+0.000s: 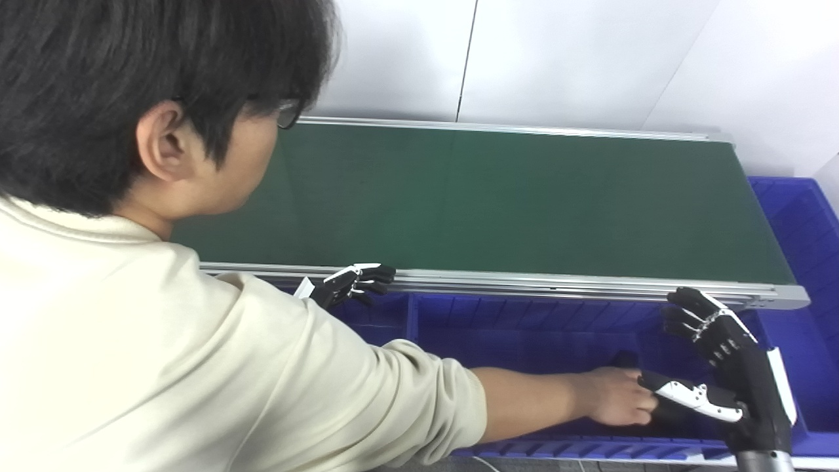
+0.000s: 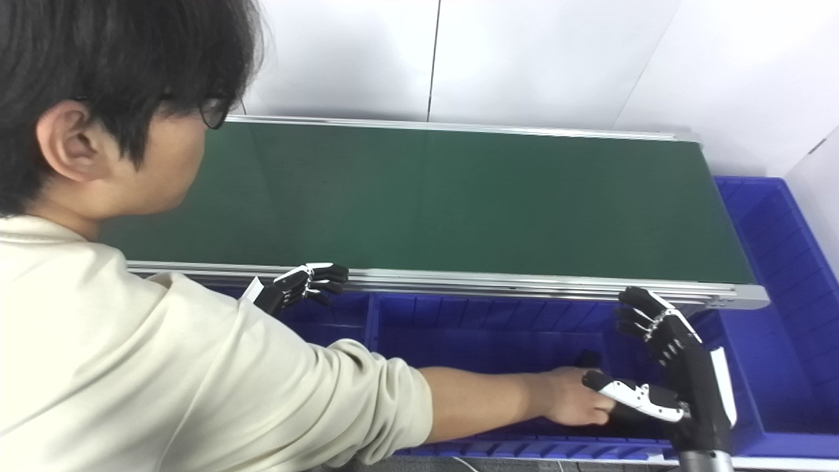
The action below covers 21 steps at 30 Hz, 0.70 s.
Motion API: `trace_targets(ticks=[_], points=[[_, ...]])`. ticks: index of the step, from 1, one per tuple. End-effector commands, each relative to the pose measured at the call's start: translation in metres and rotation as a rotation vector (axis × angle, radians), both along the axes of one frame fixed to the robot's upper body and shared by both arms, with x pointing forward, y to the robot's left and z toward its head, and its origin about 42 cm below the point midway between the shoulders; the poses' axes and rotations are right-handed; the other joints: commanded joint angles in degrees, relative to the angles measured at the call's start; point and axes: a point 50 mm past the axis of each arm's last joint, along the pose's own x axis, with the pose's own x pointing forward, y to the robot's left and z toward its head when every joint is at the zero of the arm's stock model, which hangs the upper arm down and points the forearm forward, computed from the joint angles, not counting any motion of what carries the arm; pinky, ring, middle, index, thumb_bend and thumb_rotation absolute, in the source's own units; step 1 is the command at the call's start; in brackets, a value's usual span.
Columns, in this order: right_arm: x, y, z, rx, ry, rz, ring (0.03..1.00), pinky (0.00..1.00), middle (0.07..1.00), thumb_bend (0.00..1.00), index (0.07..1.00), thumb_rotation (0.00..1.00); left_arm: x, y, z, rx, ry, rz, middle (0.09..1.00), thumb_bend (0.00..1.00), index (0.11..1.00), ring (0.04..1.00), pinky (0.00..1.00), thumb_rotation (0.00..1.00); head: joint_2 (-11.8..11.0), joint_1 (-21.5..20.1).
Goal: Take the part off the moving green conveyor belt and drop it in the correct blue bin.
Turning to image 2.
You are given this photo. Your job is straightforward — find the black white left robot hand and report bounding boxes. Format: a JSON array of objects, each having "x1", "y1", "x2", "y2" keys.
[{"x1": 239, "y1": 262, "x2": 350, "y2": 315}]

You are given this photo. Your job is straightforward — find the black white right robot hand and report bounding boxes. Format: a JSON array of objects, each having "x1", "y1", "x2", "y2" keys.
[{"x1": 581, "y1": 286, "x2": 738, "y2": 454}]

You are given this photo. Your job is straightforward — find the person's right hand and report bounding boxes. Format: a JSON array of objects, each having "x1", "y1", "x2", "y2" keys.
[{"x1": 536, "y1": 366, "x2": 618, "y2": 428}]

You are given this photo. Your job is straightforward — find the person's bare right forearm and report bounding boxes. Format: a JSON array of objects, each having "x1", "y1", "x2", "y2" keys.
[{"x1": 418, "y1": 366, "x2": 548, "y2": 445}]

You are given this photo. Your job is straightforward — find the blue plastic bin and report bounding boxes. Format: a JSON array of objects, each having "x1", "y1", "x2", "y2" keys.
[
  {"x1": 197, "y1": 283, "x2": 380, "y2": 349},
  {"x1": 711, "y1": 176, "x2": 839, "y2": 460},
  {"x1": 367, "y1": 292, "x2": 769, "y2": 463}
]

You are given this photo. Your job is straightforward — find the green conveyor belt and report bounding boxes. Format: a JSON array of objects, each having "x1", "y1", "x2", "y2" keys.
[
  {"x1": 98, "y1": 121, "x2": 756, "y2": 285},
  {"x1": 126, "y1": 115, "x2": 771, "y2": 311}
]

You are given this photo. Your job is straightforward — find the person in cream shirt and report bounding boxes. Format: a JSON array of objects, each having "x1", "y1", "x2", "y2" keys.
[{"x1": 0, "y1": 0, "x2": 435, "y2": 472}]

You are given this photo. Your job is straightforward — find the black rimmed glasses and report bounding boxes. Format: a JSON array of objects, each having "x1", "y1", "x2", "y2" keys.
[{"x1": 157, "y1": 92, "x2": 237, "y2": 130}]

